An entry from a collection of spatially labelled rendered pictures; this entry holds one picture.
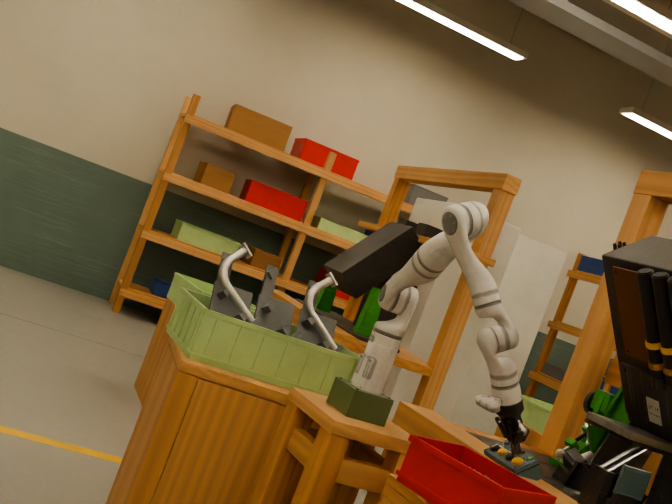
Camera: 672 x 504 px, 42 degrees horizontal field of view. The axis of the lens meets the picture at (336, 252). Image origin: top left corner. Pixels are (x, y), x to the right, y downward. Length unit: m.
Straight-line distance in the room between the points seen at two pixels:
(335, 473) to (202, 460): 0.57
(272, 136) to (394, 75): 1.73
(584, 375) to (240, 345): 1.19
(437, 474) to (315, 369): 0.94
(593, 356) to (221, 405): 1.29
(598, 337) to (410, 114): 6.84
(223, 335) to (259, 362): 0.16
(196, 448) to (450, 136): 7.49
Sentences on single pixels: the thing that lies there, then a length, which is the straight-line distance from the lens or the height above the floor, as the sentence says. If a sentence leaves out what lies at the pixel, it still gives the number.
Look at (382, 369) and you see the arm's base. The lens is 2.57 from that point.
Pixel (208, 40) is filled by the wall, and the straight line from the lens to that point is 9.18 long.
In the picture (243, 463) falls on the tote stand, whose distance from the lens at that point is 2.92.
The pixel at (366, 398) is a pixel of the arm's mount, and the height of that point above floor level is 0.92.
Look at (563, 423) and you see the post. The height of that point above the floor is 1.00.
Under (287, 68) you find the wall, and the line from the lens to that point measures 9.34.
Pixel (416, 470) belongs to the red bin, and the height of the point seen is 0.85.
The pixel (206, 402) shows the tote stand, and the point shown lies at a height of 0.69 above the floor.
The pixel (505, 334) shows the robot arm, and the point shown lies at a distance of 2.25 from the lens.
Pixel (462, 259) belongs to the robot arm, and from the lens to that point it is 2.24.
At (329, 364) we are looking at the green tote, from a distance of 3.01.
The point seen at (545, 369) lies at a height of 0.90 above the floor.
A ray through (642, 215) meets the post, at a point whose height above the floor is 1.77.
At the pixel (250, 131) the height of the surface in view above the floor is 2.08.
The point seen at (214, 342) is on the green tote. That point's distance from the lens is 2.87.
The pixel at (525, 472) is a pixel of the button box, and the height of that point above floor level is 0.91.
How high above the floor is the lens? 1.28
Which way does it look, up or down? level
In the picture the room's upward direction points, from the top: 21 degrees clockwise
